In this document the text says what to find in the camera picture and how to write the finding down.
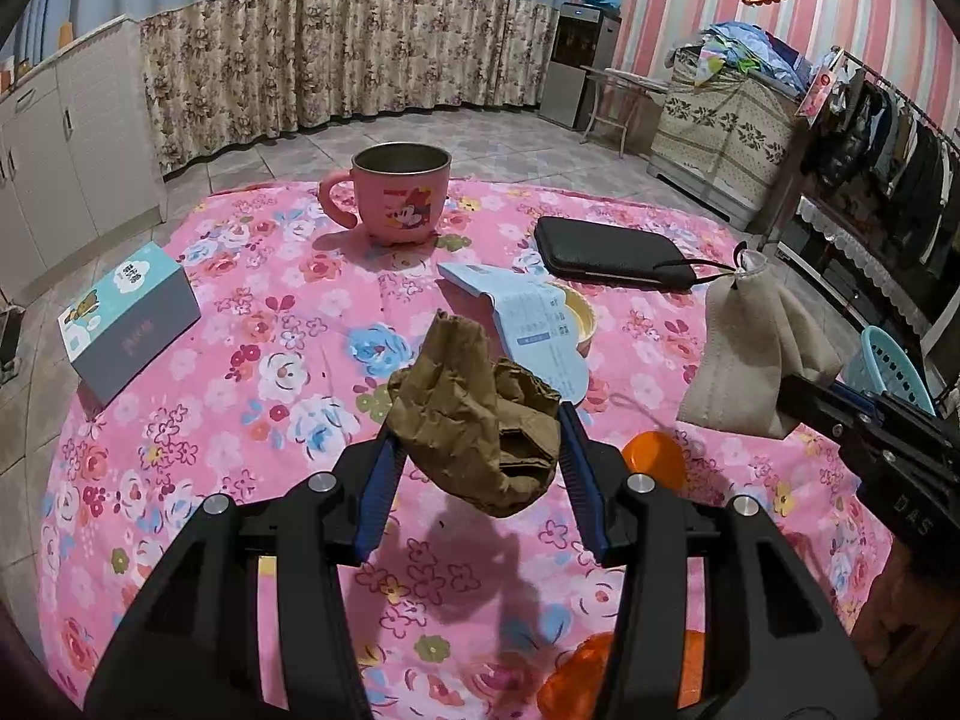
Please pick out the metal folding stool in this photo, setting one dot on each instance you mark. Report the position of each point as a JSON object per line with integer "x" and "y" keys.
{"x": 618, "y": 97}

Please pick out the clothes rack with garments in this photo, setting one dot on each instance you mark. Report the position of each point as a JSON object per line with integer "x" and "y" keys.
{"x": 865, "y": 204}

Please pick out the beige face mask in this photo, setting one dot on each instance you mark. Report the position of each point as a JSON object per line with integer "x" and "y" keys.
{"x": 757, "y": 335}

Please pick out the blue floral curtain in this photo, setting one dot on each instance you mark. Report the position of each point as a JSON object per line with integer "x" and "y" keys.
{"x": 359, "y": 58}
{"x": 215, "y": 73}

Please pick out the flat orange peel piece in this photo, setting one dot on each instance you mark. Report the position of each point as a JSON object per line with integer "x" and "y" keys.
{"x": 571, "y": 691}

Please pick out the teal plastic laundry basket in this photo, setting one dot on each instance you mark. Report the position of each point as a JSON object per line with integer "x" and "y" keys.
{"x": 881, "y": 366}

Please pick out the black power bank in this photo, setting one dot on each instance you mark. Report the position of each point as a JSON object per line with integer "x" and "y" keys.
{"x": 602, "y": 253}

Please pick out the pink floral tablecloth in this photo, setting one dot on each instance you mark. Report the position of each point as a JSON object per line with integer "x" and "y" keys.
{"x": 457, "y": 615}

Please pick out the teal grey small box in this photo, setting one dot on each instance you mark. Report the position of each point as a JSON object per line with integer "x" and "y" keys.
{"x": 126, "y": 319}

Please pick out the round gold lid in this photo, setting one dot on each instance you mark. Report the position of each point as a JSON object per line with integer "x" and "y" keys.
{"x": 584, "y": 315}

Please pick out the orange mandarin peel piece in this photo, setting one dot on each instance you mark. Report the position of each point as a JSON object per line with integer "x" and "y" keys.
{"x": 658, "y": 455}

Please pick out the brown paper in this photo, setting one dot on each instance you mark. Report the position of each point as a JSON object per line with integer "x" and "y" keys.
{"x": 484, "y": 431}

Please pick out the white low cabinet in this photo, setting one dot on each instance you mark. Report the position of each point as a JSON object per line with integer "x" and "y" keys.
{"x": 79, "y": 162}

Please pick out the grey water dispenser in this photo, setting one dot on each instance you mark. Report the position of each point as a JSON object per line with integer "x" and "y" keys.
{"x": 585, "y": 40}

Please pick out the white blue paper leaflet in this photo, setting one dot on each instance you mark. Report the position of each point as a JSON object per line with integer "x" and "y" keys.
{"x": 537, "y": 330}

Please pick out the pile of clothes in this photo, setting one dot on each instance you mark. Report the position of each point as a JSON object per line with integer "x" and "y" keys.
{"x": 745, "y": 48}

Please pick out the pink cartoon mug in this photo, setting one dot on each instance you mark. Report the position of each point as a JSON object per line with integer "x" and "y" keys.
{"x": 400, "y": 190}

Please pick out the blue floral curtain right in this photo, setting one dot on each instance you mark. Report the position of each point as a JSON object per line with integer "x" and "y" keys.
{"x": 359, "y": 58}

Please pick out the cloth covered cabinet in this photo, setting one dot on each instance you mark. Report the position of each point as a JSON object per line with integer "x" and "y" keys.
{"x": 722, "y": 141}

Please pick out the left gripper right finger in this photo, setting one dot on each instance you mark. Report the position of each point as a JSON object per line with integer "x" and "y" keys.
{"x": 773, "y": 648}

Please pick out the blue floral curtain left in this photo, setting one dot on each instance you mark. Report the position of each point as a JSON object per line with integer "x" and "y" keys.
{"x": 215, "y": 73}

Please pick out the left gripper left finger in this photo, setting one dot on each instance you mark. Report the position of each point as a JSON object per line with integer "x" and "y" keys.
{"x": 188, "y": 646}

